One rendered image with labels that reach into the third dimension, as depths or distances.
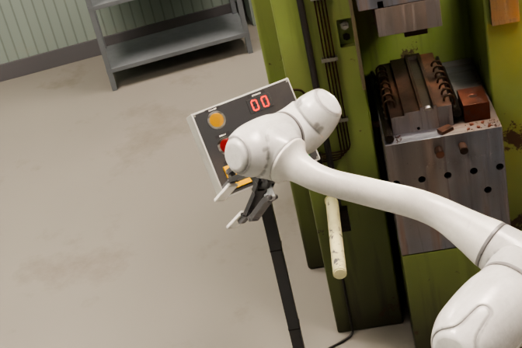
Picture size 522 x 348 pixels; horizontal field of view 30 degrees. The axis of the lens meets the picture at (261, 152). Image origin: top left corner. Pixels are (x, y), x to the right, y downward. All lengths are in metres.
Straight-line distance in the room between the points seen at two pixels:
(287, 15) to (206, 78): 3.02
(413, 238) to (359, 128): 0.42
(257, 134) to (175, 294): 2.45
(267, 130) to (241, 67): 4.30
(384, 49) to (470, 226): 1.80
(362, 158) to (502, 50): 0.60
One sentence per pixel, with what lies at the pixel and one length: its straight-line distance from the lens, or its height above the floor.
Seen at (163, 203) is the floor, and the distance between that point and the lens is 4.96.
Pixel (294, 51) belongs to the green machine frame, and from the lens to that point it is 3.24.
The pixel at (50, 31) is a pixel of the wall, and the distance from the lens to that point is 6.93.
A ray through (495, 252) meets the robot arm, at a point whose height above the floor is 1.38.
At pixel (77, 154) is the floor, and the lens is 5.69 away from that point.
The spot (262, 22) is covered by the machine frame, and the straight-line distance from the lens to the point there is 3.67.
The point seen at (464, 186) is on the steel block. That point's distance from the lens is 3.31.
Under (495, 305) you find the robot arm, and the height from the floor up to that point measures 1.38.
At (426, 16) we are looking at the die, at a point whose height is 1.31.
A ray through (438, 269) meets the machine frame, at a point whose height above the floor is 0.39.
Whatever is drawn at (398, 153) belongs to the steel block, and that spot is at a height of 0.88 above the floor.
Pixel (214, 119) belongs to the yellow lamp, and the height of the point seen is 1.17.
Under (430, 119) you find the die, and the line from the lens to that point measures 3.23.
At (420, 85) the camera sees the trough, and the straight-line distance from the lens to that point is 3.39.
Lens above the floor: 2.50
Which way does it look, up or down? 29 degrees down
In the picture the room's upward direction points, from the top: 13 degrees counter-clockwise
